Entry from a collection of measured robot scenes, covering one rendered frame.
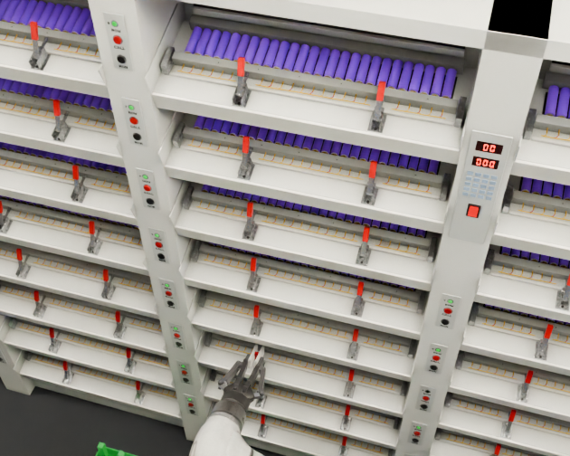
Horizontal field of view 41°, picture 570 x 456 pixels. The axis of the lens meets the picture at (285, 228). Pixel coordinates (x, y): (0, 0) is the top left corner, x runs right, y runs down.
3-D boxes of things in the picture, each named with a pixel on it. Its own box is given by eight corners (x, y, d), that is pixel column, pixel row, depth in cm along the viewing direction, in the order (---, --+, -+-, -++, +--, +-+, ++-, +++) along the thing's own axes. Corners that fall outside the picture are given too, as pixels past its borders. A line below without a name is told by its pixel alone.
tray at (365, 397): (403, 418, 213) (404, 411, 205) (200, 365, 225) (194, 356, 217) (417, 350, 221) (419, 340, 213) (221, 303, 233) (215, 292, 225)
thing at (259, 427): (390, 478, 242) (391, 470, 229) (210, 428, 254) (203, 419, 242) (403, 415, 250) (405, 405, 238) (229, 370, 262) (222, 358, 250)
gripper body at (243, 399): (215, 416, 199) (227, 390, 206) (246, 424, 197) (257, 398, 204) (215, 396, 194) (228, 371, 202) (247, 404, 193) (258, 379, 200)
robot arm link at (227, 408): (240, 443, 193) (248, 426, 198) (241, 420, 188) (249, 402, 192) (206, 434, 195) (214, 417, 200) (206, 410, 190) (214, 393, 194)
